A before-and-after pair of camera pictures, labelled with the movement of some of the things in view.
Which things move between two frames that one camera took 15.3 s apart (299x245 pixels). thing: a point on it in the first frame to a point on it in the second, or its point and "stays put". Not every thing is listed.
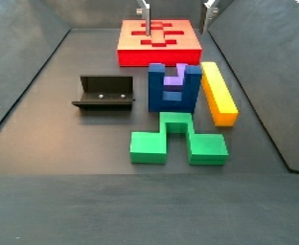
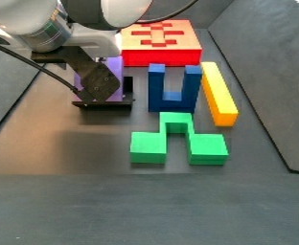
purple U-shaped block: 174,82 to 115,64
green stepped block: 207,148 stays put
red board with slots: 170,45 stays put
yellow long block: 223,106 stays put
